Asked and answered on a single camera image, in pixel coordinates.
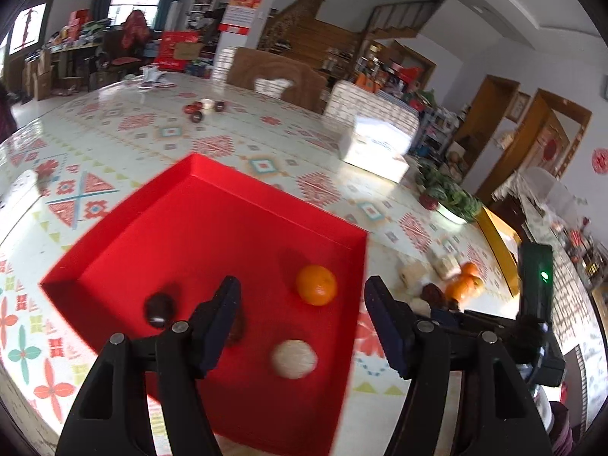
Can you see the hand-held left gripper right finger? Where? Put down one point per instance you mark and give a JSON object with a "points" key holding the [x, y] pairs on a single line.
{"points": [[387, 327]]}

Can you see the yellow box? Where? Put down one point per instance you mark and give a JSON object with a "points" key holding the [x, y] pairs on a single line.
{"points": [[494, 237]]}

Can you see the red wall calendar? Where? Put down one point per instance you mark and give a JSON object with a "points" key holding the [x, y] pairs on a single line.
{"points": [[244, 4]]}

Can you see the red tray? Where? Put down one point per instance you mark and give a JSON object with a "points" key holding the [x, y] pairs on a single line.
{"points": [[213, 228]]}

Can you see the wooden door frame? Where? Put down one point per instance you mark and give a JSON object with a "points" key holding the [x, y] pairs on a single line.
{"points": [[546, 118], [489, 118]]}

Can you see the white lace cloth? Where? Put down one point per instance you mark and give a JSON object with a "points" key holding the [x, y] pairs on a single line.
{"points": [[536, 185]]}

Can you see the spinach leaves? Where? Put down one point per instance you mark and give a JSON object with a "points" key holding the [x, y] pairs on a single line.
{"points": [[449, 190]]}

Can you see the patterned tablecloth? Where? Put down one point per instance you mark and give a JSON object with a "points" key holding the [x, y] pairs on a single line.
{"points": [[142, 142]]}

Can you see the white oval plate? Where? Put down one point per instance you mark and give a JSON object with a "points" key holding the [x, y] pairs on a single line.
{"points": [[451, 213]]}

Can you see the metal storage rack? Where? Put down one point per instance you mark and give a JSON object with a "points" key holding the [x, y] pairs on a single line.
{"points": [[434, 128]]}

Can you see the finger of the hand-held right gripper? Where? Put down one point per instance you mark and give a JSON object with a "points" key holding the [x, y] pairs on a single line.
{"points": [[496, 320]]}

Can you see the red paper wall decoration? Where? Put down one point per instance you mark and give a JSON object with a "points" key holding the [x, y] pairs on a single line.
{"points": [[599, 159]]}

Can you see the person's right forearm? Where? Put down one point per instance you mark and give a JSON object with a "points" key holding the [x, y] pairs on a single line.
{"points": [[563, 425]]}

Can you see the white tissue box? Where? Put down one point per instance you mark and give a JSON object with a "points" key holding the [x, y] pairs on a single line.
{"points": [[375, 152]]}

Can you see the white patterned chair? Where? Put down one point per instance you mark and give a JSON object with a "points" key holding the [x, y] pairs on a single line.
{"points": [[351, 102]]}

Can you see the wooden staircase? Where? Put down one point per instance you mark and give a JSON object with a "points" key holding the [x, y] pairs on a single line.
{"points": [[332, 28]]}

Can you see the brown wooden chair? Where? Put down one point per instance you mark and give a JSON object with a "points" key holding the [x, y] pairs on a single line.
{"points": [[266, 66]]}

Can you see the small white object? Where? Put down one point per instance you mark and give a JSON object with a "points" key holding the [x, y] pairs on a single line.
{"points": [[154, 76]]}

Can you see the white device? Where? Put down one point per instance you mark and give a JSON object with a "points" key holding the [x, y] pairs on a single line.
{"points": [[19, 190]]}

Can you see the dark red fruit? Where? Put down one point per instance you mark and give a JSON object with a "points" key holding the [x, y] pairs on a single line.
{"points": [[429, 201]]}

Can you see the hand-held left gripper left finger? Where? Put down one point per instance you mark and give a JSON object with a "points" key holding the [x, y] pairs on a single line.
{"points": [[223, 327]]}

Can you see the red gift box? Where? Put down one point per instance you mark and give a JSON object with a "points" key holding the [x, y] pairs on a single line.
{"points": [[178, 50]]}

